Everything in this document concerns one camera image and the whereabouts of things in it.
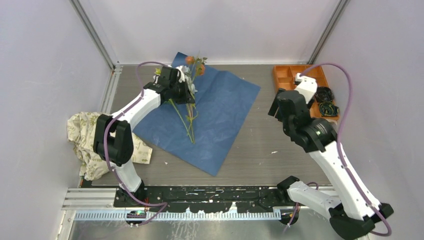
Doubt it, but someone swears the blue hydrangea stem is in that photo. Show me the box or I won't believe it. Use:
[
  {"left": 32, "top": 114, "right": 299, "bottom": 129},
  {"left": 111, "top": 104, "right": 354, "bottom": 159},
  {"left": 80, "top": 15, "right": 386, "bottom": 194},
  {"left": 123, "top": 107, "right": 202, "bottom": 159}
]
[{"left": 181, "top": 65, "right": 198, "bottom": 144}]

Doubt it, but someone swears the orange rose stem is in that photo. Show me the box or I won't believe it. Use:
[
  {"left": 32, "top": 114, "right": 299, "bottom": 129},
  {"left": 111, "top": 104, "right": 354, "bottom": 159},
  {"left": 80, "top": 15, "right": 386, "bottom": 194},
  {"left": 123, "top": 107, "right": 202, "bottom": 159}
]
[{"left": 184, "top": 55, "right": 208, "bottom": 145}]

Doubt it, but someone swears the blue wrapping paper sheet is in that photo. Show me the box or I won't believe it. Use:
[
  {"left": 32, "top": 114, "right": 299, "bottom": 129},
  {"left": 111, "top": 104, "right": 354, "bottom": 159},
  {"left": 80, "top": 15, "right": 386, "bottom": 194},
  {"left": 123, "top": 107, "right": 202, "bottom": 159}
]
[{"left": 133, "top": 66, "right": 261, "bottom": 176}]

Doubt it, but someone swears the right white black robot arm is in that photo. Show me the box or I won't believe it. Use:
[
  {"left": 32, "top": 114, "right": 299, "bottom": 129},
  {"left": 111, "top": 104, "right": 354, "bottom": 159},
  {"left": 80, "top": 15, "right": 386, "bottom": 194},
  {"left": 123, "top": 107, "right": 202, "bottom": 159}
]
[{"left": 268, "top": 88, "right": 394, "bottom": 240}]

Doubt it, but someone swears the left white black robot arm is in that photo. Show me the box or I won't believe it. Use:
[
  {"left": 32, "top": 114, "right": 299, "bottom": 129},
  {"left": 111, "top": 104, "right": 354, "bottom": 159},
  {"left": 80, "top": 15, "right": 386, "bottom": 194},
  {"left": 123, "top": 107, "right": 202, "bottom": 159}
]
[{"left": 93, "top": 65, "right": 195, "bottom": 207}]

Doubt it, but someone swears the orange compartment tray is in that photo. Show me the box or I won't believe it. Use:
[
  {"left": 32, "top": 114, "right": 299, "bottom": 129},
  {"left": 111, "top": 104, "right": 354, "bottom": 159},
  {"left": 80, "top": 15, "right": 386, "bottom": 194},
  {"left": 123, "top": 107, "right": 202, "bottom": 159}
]
[{"left": 272, "top": 64, "right": 340, "bottom": 124}]

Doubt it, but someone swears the black ribbon roll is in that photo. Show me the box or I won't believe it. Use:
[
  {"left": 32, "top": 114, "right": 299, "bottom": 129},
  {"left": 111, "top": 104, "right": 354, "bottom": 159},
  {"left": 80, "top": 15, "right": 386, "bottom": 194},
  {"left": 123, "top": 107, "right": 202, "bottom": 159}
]
[{"left": 314, "top": 86, "right": 335, "bottom": 103}]

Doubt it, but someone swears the dark ribbon roll yellow pattern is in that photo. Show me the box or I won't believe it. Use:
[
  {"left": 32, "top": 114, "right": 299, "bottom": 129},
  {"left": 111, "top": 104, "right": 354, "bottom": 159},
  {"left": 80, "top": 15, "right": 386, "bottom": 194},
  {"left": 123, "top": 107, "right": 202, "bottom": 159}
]
[{"left": 318, "top": 102, "right": 339, "bottom": 117}]

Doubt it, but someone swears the cream patterned cloth bag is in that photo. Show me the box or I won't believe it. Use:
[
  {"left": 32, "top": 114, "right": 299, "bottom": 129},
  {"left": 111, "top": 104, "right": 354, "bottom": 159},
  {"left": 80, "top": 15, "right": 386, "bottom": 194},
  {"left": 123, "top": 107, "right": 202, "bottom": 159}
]
[{"left": 67, "top": 112, "right": 153, "bottom": 181}]

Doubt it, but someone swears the small green circuit board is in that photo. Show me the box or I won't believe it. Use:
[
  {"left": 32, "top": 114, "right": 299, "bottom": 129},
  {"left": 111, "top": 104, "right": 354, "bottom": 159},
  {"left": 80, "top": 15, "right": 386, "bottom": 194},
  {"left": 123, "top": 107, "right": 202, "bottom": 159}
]
[{"left": 126, "top": 210, "right": 147, "bottom": 219}]

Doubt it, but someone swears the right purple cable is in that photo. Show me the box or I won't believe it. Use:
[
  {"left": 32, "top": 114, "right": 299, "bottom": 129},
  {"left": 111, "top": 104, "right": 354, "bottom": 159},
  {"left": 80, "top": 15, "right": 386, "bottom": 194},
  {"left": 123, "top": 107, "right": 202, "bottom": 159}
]
[{"left": 281, "top": 62, "right": 393, "bottom": 237}]

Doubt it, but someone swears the purple cable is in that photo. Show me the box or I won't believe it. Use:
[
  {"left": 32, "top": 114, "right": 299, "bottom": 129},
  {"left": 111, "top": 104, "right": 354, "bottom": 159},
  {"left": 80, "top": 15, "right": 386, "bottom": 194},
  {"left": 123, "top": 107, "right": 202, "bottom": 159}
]
[
  {"left": 103, "top": 61, "right": 169, "bottom": 228},
  {"left": 281, "top": 62, "right": 393, "bottom": 237}
]

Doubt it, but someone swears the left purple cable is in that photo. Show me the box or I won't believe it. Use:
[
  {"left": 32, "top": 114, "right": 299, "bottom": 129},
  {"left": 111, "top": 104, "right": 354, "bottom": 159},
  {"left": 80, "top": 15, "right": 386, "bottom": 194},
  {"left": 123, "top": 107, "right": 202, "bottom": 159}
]
[{"left": 103, "top": 61, "right": 169, "bottom": 228}]

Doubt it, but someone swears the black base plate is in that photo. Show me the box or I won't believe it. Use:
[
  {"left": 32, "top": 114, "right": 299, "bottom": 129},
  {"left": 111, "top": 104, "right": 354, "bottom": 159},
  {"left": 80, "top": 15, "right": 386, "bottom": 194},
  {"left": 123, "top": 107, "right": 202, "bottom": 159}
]
[{"left": 113, "top": 185, "right": 311, "bottom": 214}]

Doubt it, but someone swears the aluminium front rail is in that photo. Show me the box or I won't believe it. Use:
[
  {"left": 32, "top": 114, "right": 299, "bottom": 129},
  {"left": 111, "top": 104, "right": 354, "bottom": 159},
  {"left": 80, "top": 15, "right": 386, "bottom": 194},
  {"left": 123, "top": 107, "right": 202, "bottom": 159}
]
[{"left": 61, "top": 186, "right": 363, "bottom": 222}]

